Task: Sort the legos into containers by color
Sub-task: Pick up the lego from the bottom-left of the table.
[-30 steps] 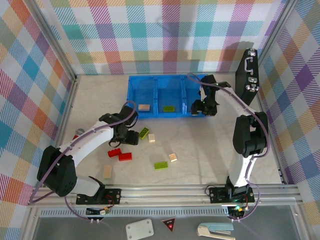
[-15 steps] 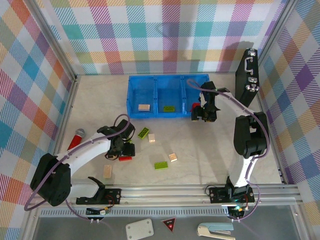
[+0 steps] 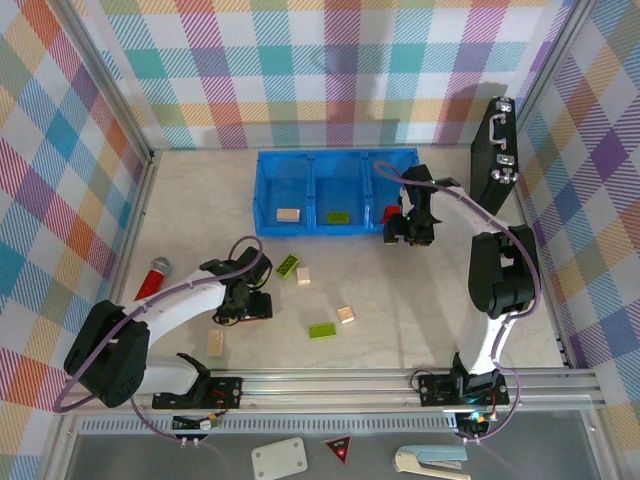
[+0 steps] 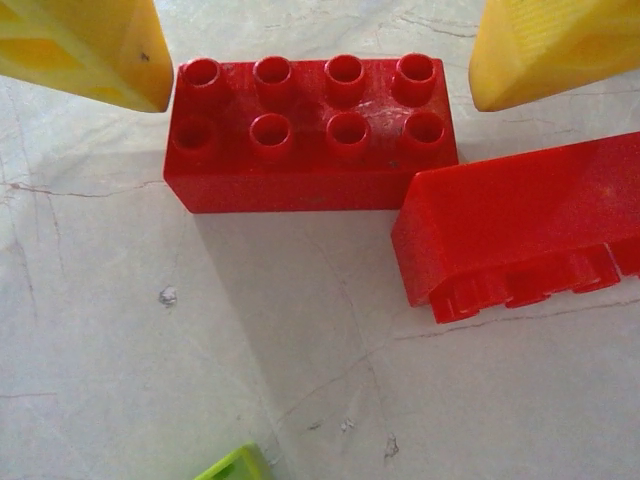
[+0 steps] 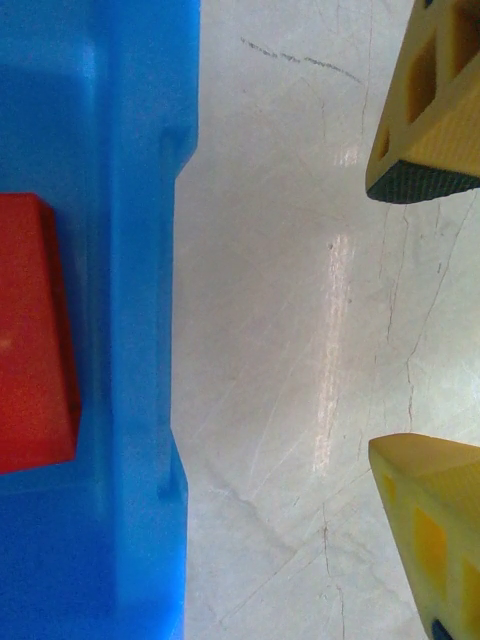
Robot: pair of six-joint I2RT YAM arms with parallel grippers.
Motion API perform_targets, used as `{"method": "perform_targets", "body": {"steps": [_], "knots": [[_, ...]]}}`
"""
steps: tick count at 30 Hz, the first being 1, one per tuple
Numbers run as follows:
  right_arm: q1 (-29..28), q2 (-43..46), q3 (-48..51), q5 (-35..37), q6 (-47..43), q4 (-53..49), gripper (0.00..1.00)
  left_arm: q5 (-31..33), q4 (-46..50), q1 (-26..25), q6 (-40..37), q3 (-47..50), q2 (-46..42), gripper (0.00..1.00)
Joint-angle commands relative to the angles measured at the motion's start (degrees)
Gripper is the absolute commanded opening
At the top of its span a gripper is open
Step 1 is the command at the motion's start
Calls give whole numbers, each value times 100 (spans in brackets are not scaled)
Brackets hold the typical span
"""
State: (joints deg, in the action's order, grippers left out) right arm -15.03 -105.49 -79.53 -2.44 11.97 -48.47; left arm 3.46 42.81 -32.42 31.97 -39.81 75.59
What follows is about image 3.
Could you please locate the red toy microphone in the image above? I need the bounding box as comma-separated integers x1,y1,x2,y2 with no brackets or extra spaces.
133,256,172,302

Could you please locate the black briefcase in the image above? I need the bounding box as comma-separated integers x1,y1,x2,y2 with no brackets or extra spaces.
469,96,521,224

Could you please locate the blue three-compartment bin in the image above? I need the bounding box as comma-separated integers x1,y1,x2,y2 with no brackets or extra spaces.
254,148,426,237

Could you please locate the small controller board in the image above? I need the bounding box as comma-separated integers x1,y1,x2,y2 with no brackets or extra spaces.
172,413,221,432
457,409,494,436

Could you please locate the slotted metal strip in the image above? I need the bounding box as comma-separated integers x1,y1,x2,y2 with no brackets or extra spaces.
79,417,460,435

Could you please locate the white rectangular plate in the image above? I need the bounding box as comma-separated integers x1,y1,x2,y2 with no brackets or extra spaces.
251,437,309,479

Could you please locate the red black triangle sign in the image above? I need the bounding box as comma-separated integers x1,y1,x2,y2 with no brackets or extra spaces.
323,435,354,466

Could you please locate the light blue stapler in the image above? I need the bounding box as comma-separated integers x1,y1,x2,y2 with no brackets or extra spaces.
393,444,471,480

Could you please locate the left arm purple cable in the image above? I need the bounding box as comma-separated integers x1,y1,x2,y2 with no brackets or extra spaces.
51,235,265,446

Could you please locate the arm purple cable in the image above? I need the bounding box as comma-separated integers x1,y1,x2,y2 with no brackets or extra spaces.
373,160,544,446
51,235,265,446

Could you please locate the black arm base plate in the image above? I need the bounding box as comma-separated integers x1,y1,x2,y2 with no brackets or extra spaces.
418,372,511,407
152,377,244,411

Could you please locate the aluminium mounting rail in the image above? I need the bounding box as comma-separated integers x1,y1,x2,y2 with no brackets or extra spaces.
54,367,606,416

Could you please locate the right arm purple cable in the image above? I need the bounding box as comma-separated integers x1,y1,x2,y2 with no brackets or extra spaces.
373,160,544,446

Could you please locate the aluminium frame post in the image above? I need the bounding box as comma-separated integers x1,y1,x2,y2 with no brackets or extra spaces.
512,0,604,371
52,0,161,374

